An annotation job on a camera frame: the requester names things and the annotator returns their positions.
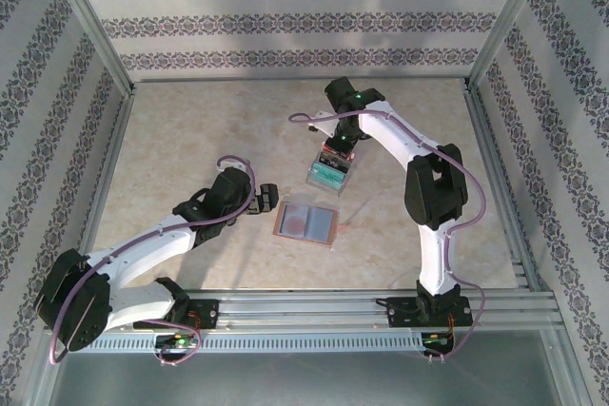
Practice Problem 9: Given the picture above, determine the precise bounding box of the slotted grey cable duct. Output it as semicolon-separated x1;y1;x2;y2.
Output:
92;332;456;354

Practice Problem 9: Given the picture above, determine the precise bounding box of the aluminium side rail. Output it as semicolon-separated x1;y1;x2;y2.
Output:
462;85;558;296
70;89;137;264

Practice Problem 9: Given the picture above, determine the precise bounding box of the brown leather card holder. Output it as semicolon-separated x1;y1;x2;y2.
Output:
271;199;351;248

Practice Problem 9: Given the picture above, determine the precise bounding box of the thin aluminium wall rail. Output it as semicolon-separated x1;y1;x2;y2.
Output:
130;75;472;85

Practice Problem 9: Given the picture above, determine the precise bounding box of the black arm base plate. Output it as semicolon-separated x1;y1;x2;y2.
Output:
387;295;476;330
132;299;221;331

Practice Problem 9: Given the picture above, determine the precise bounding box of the grey credit card red circle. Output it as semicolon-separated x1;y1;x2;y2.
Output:
281;203;310;237

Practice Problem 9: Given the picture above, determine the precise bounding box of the small circuit board with LED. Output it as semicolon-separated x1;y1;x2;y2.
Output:
152;333;197;356
421;332;456;353

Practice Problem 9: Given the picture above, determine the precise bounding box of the grey sheet metal panel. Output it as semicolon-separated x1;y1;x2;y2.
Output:
45;329;577;406

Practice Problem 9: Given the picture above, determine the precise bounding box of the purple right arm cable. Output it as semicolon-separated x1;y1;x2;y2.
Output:
288;108;487;364

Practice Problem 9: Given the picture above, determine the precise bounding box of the aluminium frame post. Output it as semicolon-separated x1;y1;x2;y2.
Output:
40;0;137;96
463;0;557;93

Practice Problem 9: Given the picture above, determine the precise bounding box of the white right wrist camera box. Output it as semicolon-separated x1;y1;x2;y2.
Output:
306;113;342;140

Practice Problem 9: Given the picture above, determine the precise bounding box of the black credit card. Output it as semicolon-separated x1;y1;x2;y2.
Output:
317;151;352;170

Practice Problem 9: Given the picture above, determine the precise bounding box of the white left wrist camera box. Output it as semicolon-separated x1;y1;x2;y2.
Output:
216;157;249;175

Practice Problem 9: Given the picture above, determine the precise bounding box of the teal credit card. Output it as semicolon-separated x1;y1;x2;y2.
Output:
308;161;348;191

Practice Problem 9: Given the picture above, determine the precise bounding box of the clear acrylic card stand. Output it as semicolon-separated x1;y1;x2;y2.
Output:
304;143;357;199

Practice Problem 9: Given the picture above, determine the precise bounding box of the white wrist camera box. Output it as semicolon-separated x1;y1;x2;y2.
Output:
216;157;249;175
306;113;342;140

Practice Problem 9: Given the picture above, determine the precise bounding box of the aluminium rail under arm bases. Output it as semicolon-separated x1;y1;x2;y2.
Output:
108;287;567;334

